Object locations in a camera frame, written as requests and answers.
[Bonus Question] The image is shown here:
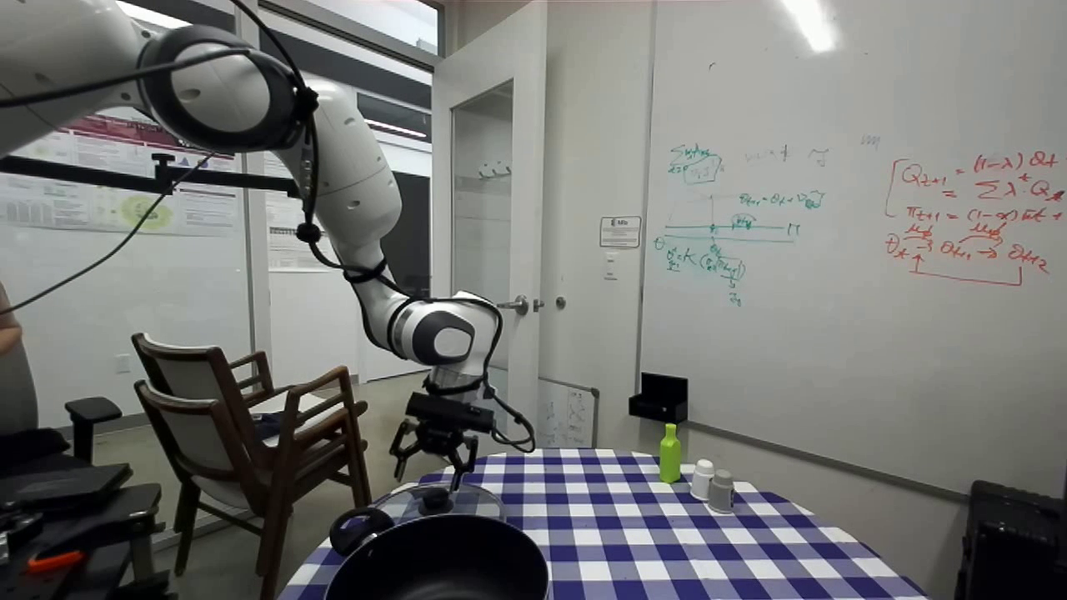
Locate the black two-handled pot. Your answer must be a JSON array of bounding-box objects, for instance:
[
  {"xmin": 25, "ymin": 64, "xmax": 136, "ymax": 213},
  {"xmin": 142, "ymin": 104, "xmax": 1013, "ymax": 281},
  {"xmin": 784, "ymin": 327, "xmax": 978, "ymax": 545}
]
[{"xmin": 322, "ymin": 506, "xmax": 554, "ymax": 600}]

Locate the black wall-mounted holder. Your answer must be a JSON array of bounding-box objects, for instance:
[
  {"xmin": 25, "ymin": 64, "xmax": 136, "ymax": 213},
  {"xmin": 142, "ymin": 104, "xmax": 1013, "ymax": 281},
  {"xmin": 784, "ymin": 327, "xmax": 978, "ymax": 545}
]
[{"xmin": 625, "ymin": 369, "xmax": 691, "ymax": 426}]

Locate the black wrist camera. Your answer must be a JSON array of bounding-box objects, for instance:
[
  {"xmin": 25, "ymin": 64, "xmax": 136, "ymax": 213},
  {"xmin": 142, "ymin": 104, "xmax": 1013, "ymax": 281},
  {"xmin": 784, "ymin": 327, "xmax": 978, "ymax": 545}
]
[{"xmin": 402, "ymin": 391, "xmax": 495, "ymax": 430}]

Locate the wooden armchair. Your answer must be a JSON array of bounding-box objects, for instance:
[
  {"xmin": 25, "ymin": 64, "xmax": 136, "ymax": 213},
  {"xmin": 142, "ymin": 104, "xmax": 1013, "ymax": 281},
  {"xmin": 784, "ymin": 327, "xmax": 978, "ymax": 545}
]
[
  {"xmin": 130, "ymin": 329, "xmax": 279, "ymax": 447},
  {"xmin": 130, "ymin": 363, "xmax": 377, "ymax": 600}
]

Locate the silver door handle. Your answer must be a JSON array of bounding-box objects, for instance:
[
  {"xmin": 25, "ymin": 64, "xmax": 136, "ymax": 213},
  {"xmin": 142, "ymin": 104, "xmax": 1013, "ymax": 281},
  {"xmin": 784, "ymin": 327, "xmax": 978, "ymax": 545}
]
[{"xmin": 493, "ymin": 291, "xmax": 541, "ymax": 319}]

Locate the grey office chair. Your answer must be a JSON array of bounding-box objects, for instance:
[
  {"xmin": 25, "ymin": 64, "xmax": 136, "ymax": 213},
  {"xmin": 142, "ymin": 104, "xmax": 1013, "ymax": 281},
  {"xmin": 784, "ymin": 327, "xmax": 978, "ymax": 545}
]
[{"xmin": 0, "ymin": 281, "xmax": 127, "ymax": 470}]

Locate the black suitcase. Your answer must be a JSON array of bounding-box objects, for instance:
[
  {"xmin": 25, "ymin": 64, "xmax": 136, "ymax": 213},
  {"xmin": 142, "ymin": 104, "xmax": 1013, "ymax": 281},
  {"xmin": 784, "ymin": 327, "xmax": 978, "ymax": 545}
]
[{"xmin": 954, "ymin": 478, "xmax": 1067, "ymax": 600}]

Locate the glass lid with black knob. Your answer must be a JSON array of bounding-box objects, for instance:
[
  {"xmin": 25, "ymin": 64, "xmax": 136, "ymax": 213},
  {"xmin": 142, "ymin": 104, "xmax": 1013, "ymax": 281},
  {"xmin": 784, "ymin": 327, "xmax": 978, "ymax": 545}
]
[{"xmin": 410, "ymin": 478, "xmax": 509, "ymax": 527}]

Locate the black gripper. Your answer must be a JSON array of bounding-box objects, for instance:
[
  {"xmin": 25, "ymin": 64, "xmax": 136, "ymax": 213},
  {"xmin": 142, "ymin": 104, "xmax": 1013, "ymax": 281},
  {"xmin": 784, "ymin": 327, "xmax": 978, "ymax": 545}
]
[{"xmin": 390, "ymin": 419, "xmax": 483, "ymax": 486}]

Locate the orange-handled black clamp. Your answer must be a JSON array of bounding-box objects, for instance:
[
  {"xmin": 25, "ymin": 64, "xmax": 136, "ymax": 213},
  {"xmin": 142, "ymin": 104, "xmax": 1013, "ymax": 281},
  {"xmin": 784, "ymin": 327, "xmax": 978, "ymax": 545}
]
[{"xmin": 24, "ymin": 547, "xmax": 90, "ymax": 581}]

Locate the white door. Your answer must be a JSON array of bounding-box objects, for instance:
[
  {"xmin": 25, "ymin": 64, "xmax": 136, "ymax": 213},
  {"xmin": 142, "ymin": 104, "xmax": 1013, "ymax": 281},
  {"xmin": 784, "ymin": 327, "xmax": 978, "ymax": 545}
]
[{"xmin": 430, "ymin": 0, "xmax": 660, "ymax": 455}]

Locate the white shaker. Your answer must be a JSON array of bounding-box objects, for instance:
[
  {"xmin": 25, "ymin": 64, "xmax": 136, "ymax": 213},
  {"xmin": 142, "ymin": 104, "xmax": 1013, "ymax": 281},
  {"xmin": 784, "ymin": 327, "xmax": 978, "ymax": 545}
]
[{"xmin": 688, "ymin": 456, "xmax": 715, "ymax": 503}]

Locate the black camera boom pole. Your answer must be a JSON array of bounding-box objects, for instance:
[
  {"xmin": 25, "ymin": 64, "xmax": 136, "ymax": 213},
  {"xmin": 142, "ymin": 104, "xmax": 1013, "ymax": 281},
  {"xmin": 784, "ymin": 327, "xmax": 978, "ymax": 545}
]
[{"xmin": 0, "ymin": 149, "xmax": 303, "ymax": 201}]

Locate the green plastic bottle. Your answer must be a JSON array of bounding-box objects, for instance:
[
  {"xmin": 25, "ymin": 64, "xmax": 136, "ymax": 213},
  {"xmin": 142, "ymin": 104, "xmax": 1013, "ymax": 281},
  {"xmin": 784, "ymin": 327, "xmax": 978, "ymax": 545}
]
[{"xmin": 658, "ymin": 419, "xmax": 688, "ymax": 486}]

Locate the whiteboard with writing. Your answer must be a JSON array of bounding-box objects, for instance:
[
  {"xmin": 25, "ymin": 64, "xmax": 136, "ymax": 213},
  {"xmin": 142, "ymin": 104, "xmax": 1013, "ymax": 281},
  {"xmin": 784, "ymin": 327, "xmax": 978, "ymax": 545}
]
[{"xmin": 636, "ymin": 0, "xmax": 1067, "ymax": 498}]

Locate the blue white checkered tablecloth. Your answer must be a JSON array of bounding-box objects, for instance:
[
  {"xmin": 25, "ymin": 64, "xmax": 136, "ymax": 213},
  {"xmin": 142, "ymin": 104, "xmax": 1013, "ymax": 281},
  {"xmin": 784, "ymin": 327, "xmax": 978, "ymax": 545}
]
[{"xmin": 277, "ymin": 447, "xmax": 931, "ymax": 600}]

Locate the wall poster with red banner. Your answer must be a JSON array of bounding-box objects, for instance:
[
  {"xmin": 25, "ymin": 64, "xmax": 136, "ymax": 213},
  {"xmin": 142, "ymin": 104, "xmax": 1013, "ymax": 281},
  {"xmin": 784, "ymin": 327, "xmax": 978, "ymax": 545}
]
[{"xmin": 0, "ymin": 93, "xmax": 253, "ymax": 243}]

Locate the small white door sign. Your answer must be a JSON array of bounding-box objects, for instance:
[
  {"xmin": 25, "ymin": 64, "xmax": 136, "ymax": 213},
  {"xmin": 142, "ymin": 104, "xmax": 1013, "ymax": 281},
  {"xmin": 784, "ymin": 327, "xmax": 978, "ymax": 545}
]
[{"xmin": 596, "ymin": 213, "xmax": 643, "ymax": 255}]

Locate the thin black hanging cable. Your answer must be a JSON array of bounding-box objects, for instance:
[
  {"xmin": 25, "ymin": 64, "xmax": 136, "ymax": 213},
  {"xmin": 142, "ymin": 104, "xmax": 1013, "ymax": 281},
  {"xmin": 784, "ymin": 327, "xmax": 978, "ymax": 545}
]
[{"xmin": 0, "ymin": 165, "xmax": 213, "ymax": 316}]

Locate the grey shaker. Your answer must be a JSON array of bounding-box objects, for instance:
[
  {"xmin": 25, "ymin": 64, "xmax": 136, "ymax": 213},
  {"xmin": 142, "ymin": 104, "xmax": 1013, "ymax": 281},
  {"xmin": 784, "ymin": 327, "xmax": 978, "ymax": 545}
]
[{"xmin": 705, "ymin": 470, "xmax": 735, "ymax": 514}]

